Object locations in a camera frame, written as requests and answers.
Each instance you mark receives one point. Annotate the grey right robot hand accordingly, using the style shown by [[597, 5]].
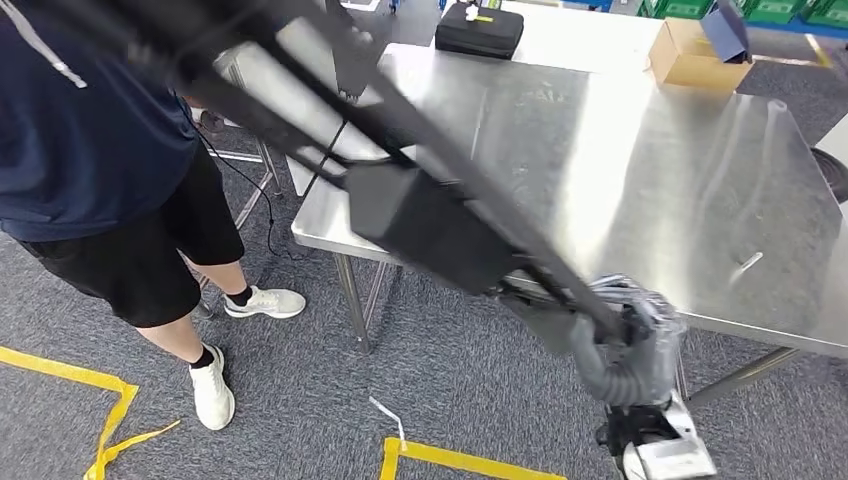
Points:
[[656, 344]]

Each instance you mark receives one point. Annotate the person's left hand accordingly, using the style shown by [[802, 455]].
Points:
[[194, 109]]

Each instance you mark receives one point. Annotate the black plastic car part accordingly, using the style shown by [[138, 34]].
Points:
[[430, 232]]

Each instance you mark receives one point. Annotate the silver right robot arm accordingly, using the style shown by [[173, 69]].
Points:
[[623, 420]]

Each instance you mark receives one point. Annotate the large stainless steel workbench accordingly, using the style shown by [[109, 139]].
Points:
[[696, 199]]

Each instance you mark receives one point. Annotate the small stainless steel table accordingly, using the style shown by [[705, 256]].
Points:
[[268, 166]]

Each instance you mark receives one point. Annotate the white cabinet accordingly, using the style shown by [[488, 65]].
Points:
[[291, 86]]

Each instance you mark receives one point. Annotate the person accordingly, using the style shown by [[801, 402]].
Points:
[[86, 166]]

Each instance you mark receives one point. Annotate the black ribbed round object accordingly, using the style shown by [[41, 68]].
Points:
[[835, 175]]

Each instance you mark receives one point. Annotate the white tape strip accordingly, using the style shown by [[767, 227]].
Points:
[[391, 417]]

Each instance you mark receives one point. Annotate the steel table with white panel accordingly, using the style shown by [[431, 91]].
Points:
[[836, 136]]

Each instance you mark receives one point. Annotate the brown cardboard box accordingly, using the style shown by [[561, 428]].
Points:
[[682, 63]]

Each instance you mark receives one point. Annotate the black zip case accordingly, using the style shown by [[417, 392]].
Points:
[[477, 36]]

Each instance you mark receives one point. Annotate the small white object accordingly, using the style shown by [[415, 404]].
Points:
[[471, 12]]

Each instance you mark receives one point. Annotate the yellow pen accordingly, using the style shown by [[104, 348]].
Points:
[[485, 18]]

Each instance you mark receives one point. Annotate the blue-grey folder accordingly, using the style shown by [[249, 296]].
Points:
[[725, 33]]

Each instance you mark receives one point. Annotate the crumpled yellow floor tape square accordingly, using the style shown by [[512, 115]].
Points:
[[109, 417]]

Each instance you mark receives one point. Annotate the green plastic crate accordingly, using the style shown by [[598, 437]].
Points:
[[676, 8], [828, 12], [775, 10]]

